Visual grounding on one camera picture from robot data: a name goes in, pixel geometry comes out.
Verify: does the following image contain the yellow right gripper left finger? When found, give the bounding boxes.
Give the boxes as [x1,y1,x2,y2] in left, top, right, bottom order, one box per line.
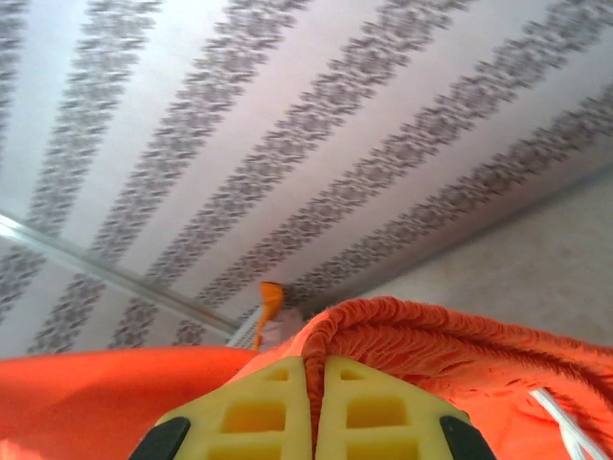
[128,356,315,460]

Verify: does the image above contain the white plastic laundry basket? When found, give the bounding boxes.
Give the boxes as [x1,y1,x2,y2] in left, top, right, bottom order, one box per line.
[224,306,263,349]

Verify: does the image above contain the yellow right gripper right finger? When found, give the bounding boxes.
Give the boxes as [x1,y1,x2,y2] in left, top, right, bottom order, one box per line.
[315,356,499,460]

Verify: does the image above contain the red-orange shorts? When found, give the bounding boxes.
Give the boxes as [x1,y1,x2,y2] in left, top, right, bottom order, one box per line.
[0,295,613,460]

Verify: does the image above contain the pale pink shorts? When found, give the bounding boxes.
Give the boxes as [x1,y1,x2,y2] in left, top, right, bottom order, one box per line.
[261,309,306,354]

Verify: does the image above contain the aluminium corner post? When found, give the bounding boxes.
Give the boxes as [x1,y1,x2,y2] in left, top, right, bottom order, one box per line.
[0,213,239,336]

